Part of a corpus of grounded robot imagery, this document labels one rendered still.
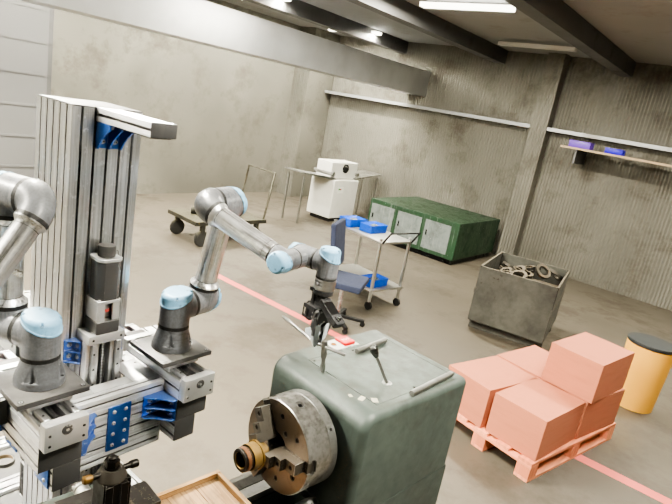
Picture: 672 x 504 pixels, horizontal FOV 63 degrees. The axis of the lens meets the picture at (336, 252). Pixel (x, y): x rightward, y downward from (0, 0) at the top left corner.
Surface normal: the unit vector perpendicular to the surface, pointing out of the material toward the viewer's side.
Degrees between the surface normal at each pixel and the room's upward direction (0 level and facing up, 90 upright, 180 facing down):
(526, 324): 90
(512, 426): 90
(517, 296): 90
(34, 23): 90
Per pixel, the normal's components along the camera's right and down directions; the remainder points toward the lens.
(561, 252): -0.63, 0.09
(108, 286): 0.76, 0.30
